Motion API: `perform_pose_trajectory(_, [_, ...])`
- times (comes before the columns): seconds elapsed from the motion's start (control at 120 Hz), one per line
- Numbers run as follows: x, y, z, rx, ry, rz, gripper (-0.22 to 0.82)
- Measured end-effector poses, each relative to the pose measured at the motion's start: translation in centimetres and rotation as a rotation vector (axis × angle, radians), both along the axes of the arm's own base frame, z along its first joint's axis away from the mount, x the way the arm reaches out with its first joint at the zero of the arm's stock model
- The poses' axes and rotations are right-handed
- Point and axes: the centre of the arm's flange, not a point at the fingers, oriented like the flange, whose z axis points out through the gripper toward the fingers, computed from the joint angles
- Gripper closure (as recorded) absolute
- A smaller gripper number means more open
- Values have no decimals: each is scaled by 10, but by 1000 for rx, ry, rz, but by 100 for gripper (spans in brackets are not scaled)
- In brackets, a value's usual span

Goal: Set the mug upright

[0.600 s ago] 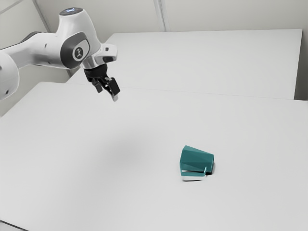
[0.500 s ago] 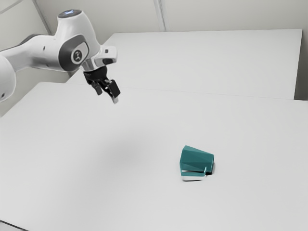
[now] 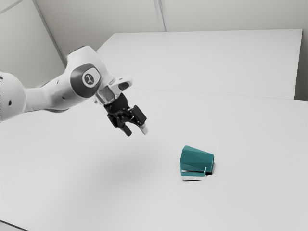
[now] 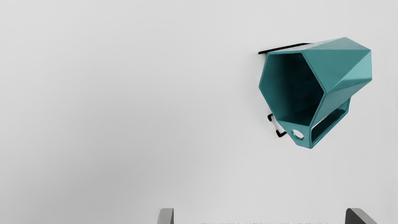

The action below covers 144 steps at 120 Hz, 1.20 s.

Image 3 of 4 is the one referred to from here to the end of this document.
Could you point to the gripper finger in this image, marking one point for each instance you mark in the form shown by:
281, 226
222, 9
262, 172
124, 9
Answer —
127, 130
144, 129

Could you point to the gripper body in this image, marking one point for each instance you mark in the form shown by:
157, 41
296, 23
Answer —
120, 108

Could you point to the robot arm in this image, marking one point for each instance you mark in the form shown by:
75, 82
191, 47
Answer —
48, 93

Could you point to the teal faceted mug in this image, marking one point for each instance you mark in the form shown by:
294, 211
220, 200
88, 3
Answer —
195, 160

